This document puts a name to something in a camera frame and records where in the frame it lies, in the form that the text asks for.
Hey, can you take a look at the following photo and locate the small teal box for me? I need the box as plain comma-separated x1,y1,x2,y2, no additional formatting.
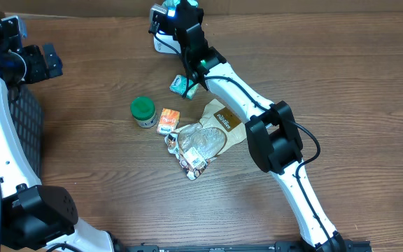
169,75,199,99

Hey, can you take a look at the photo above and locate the green lid jar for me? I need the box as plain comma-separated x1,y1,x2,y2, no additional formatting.
130,97,157,128

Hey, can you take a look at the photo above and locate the small orange box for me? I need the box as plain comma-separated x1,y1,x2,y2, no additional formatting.
157,108,181,135

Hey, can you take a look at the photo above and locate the beige brown snack pouch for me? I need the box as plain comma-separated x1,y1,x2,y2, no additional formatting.
164,99,246,181

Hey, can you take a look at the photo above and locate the teal snack packet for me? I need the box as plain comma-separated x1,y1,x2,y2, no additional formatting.
162,0,199,18

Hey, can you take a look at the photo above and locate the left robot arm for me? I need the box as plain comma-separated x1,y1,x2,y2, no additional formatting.
0,15,124,252

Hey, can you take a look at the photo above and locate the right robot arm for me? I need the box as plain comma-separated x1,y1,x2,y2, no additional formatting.
170,1,346,251

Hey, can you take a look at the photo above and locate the white barcode scanner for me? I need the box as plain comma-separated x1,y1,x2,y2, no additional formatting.
153,32,181,55

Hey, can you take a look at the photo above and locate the grey plastic mesh basket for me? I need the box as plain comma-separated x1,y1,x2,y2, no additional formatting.
8,85,44,178

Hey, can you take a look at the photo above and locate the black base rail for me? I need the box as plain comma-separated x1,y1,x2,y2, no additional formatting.
125,239,373,252

